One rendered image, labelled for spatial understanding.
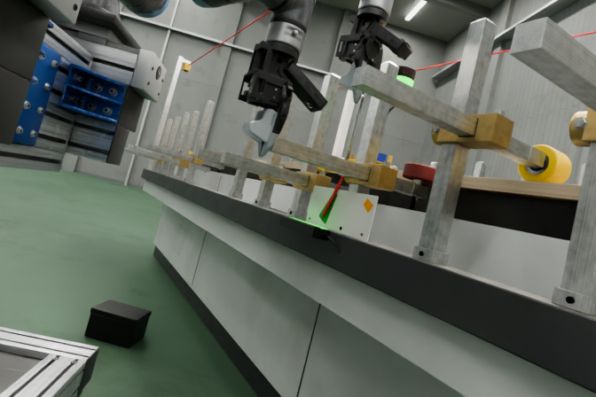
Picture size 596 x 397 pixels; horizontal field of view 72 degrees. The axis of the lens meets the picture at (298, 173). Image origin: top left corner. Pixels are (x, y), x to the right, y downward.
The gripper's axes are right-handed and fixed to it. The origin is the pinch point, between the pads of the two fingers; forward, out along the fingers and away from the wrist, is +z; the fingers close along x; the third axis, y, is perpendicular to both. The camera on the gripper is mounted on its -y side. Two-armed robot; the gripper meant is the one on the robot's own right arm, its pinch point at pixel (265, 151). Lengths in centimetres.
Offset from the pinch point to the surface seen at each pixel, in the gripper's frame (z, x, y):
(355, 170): -1.8, 1.4, -21.2
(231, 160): 2.1, -23.5, -2.2
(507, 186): -6, 21, -46
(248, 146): -9, -78, -27
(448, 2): -584, -677, -686
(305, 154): -1.7, 1.5, -8.1
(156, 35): -362, -1189, -95
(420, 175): -5.5, 2.9, -39.1
